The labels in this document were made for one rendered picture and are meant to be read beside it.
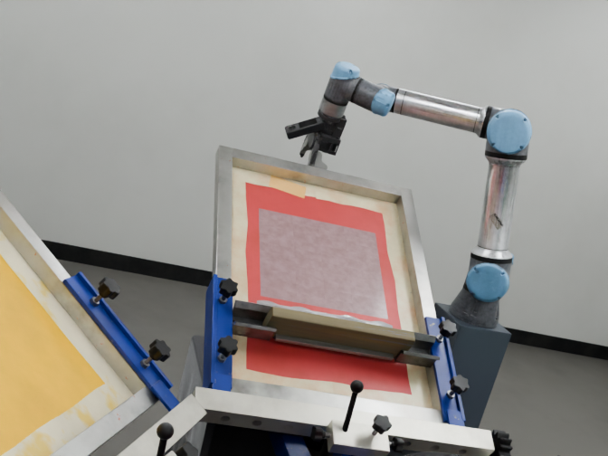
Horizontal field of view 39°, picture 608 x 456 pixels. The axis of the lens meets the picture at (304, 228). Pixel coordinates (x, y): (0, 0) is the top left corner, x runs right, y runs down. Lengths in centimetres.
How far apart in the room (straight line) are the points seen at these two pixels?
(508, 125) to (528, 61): 386
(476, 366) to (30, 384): 147
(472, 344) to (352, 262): 52
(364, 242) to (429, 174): 376
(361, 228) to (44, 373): 107
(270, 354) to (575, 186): 483
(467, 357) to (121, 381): 120
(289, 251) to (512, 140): 67
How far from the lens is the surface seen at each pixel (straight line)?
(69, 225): 577
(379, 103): 243
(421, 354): 207
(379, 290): 225
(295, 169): 239
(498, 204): 242
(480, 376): 267
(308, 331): 197
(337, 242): 230
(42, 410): 157
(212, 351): 188
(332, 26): 570
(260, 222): 225
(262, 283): 211
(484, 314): 260
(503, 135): 237
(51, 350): 168
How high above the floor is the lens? 193
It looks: 14 degrees down
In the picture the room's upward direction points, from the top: 16 degrees clockwise
